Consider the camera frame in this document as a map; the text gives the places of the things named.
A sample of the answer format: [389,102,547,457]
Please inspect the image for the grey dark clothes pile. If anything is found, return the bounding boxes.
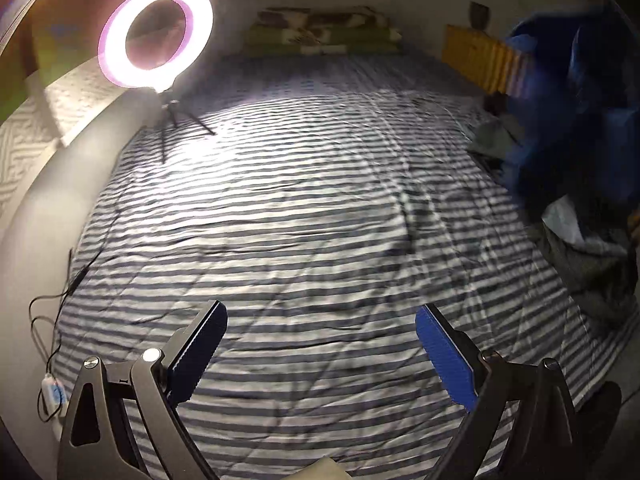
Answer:
[466,115,638,334]

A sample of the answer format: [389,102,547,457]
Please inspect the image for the dark vase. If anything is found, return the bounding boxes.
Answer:
[469,1,491,32]

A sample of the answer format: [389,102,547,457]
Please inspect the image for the blue shorts garment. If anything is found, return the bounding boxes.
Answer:
[506,6,639,222]

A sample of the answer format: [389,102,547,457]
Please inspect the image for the white power strip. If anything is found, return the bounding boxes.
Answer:
[41,373,68,418]

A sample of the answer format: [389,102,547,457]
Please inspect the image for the white ring light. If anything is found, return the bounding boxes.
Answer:
[98,0,214,93]

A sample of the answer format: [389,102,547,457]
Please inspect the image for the yellow wooden slatted headboard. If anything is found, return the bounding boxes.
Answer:
[442,25,528,96]

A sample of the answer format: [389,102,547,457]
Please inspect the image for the green patterned pillow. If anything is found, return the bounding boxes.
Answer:
[244,6,402,56]

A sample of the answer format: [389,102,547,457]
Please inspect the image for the black mini tripod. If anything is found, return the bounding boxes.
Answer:
[158,89,216,164]

